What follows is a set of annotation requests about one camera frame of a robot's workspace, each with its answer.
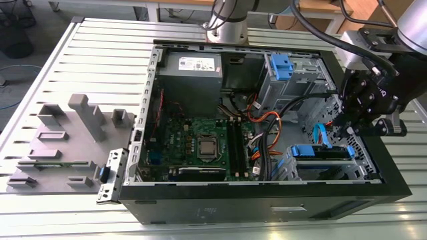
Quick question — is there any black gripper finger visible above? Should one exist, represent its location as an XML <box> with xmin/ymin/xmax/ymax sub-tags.
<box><xmin>362</xmin><ymin>111</ymin><xmax>408</xmax><ymax>138</ymax></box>
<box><xmin>332</xmin><ymin>69</ymin><xmax>378</xmax><ymax>137</ymax></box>

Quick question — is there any hard disk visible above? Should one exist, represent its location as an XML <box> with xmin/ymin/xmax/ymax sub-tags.
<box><xmin>288</xmin><ymin>144</ymin><xmax>355</xmax><ymax>181</ymax></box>

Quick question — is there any metal disk bay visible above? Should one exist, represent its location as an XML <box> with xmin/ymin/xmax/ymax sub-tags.
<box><xmin>283</xmin><ymin>142</ymin><xmax>382</xmax><ymax>183</ymax></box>

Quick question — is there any grey metal drive cage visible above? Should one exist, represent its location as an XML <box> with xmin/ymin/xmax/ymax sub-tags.
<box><xmin>257</xmin><ymin>52</ymin><xmax>338</xmax><ymax>112</ymax></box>

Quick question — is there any blue plastic cage latch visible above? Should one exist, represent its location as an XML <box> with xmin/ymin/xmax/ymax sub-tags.
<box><xmin>271</xmin><ymin>53</ymin><xmax>295</xmax><ymax>81</ymax></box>

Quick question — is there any wooden top white desk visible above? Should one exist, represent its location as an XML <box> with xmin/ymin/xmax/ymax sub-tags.
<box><xmin>268</xmin><ymin>0</ymin><xmax>355</xmax><ymax>35</ymax></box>

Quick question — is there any black RAM slot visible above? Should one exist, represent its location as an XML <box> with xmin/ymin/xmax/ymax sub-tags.
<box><xmin>237</xmin><ymin>119</ymin><xmax>249</xmax><ymax>176</ymax></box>
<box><xmin>227</xmin><ymin>119</ymin><xmax>236</xmax><ymax>176</ymax></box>
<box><xmin>233</xmin><ymin>119</ymin><xmax>245</xmax><ymax>176</ymax></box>
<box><xmin>229</xmin><ymin>119</ymin><xmax>240</xmax><ymax>176</ymax></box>

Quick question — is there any silver CPU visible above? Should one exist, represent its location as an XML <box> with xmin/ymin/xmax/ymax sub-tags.
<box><xmin>197</xmin><ymin>139</ymin><xmax>219</xmax><ymax>155</ymax></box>

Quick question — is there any CPU socket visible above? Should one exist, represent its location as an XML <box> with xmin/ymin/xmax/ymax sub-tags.
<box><xmin>193</xmin><ymin>133</ymin><xmax>224</xmax><ymax>161</ymax></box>

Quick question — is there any grey power supply unit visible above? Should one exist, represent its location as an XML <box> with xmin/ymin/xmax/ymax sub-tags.
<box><xmin>155</xmin><ymin>51</ymin><xmax>224</xmax><ymax>119</ymax></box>

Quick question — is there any green motherboard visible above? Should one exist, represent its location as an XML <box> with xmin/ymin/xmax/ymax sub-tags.
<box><xmin>136</xmin><ymin>116</ymin><xmax>260</xmax><ymax>183</ymax></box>

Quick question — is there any black graphics card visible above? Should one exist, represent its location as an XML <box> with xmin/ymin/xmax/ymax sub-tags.
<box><xmin>177</xmin><ymin>166</ymin><xmax>227</xmax><ymax>183</ymax></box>

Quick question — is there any black open PC case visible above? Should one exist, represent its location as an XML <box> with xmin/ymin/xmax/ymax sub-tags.
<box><xmin>96</xmin><ymin>38</ymin><xmax>414</xmax><ymax>225</ymax></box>

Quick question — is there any grey parts rack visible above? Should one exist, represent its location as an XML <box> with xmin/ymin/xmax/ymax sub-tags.
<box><xmin>5</xmin><ymin>93</ymin><xmax>137</xmax><ymax>196</ymax></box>

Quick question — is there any green RAM stick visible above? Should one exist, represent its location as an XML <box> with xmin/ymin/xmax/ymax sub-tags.
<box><xmin>17</xmin><ymin>161</ymin><xmax>91</xmax><ymax>169</ymax></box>

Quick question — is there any black round bin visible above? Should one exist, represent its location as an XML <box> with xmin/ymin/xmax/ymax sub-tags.
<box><xmin>1</xmin><ymin>31</ymin><xmax>36</xmax><ymax>60</ymax></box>

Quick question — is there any black mesh chair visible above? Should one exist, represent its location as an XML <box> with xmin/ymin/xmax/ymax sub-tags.
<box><xmin>0</xmin><ymin>9</ymin><xmax>37</xmax><ymax>29</ymax></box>

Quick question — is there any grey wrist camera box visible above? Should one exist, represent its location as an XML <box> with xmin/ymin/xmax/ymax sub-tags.
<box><xmin>339</xmin><ymin>31</ymin><xmax>374</xmax><ymax>70</ymax></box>

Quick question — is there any blue data wire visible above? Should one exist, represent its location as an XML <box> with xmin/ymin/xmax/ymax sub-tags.
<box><xmin>312</xmin><ymin>123</ymin><xmax>335</xmax><ymax>149</ymax></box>

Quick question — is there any orange wire bundle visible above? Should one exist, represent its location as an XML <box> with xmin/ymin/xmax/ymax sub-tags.
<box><xmin>245</xmin><ymin>93</ymin><xmax>285</xmax><ymax>161</ymax></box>

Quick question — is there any black cable bundle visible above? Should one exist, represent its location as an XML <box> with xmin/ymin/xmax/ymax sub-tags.
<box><xmin>257</xmin><ymin>91</ymin><xmax>339</xmax><ymax>181</ymax></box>

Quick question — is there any yellow black wire bundle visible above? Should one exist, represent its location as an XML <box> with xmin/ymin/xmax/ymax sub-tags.
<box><xmin>216</xmin><ymin>90</ymin><xmax>251</xmax><ymax>121</ymax></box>

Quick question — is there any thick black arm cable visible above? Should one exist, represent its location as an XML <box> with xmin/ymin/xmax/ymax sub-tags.
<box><xmin>288</xmin><ymin>0</ymin><xmax>402</xmax><ymax>77</ymax></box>

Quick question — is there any hinged card retainer bracket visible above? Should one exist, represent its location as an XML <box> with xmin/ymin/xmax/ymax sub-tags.
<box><xmin>95</xmin><ymin>147</ymin><xmax>132</xmax><ymax>205</ymax></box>

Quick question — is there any pale blue floor cable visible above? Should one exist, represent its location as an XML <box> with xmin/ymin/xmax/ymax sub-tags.
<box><xmin>0</xmin><ymin>63</ymin><xmax>45</xmax><ymax>111</ymax></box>

